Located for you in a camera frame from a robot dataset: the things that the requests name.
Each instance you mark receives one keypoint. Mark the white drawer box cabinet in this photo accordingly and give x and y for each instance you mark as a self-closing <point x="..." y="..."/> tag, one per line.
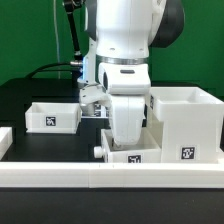
<point x="186" y="123"/>

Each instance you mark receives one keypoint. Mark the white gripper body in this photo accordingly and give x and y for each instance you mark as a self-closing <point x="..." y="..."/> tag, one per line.
<point x="127" y="87"/>

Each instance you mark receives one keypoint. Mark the white rear drawer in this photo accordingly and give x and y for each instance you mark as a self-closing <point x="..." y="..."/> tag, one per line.
<point x="61" y="118"/>

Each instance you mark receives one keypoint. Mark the marker sheet on table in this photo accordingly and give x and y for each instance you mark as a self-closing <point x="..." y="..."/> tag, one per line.
<point x="96" y="111"/>

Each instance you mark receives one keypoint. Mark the white front fence rail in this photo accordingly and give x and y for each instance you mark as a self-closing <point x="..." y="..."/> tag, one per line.
<point x="110" y="175"/>

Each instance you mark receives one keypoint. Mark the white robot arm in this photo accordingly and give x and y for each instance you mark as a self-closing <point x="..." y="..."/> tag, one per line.
<point x="123" y="31"/>

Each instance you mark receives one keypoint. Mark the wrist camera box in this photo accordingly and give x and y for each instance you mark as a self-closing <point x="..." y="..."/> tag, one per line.
<point x="90" y="95"/>

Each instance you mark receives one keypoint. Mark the white left fence piece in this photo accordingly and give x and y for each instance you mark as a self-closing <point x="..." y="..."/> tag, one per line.
<point x="6" y="140"/>

